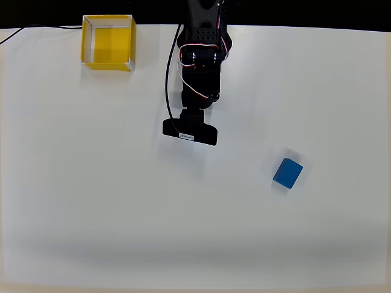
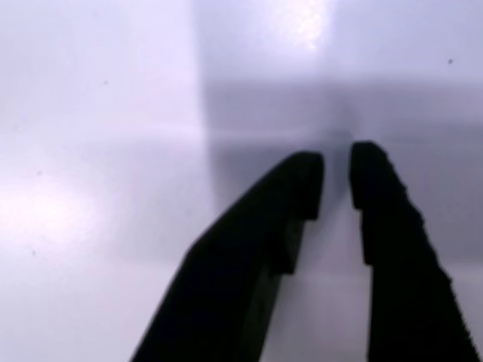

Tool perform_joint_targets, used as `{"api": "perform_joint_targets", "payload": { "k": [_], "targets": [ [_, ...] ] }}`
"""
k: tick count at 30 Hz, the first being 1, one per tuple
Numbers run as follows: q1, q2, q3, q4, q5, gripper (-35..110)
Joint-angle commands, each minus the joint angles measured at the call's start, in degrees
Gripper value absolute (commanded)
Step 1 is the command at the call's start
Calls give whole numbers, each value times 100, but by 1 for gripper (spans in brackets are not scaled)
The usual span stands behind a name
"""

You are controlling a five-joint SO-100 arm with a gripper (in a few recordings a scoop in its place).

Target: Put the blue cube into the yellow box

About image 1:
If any blue block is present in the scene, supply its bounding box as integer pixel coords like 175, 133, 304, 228
272, 157, 304, 190

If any black lattice robot base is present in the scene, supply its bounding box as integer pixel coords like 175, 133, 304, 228
176, 26, 234, 62

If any yellow open box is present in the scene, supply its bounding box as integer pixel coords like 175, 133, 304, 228
80, 14, 137, 73

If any black camera cable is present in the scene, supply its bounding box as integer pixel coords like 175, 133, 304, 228
164, 23, 184, 135

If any black bar-shaped wrist camera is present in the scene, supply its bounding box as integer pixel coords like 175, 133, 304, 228
161, 109, 219, 146

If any thin black table cable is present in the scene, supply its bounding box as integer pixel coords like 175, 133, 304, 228
0, 23, 84, 46

